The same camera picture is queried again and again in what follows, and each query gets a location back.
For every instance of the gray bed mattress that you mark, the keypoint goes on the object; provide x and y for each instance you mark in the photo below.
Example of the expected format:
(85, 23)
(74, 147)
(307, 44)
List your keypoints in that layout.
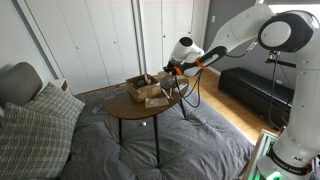
(198, 144)

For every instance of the black leather bench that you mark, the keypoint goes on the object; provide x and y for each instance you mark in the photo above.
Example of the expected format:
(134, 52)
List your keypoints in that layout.
(272, 101)

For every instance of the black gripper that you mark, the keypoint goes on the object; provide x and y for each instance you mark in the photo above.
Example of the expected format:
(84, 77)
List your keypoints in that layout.
(169, 69)

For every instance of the brown cardboard box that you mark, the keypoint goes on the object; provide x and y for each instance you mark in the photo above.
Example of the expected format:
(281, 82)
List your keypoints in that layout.
(142, 87)

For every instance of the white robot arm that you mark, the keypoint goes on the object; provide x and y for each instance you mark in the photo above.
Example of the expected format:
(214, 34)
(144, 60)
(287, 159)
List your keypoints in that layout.
(294, 31)

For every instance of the plaid gray pillow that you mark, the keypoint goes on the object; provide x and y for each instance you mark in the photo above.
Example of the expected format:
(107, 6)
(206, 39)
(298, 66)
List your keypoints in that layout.
(33, 145)
(53, 101)

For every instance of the left gray headboard cushion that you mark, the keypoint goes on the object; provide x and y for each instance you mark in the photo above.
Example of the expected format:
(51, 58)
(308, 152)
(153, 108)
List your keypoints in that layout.
(19, 85)

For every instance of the dark wooden side table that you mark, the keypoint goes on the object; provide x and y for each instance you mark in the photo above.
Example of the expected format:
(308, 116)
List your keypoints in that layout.
(124, 107)

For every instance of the brown paper sheet stack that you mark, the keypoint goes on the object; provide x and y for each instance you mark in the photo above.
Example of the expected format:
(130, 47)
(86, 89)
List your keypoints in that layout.
(156, 102)

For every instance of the white wardrobe doors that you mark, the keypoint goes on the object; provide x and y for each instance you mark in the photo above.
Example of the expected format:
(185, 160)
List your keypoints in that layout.
(98, 43)

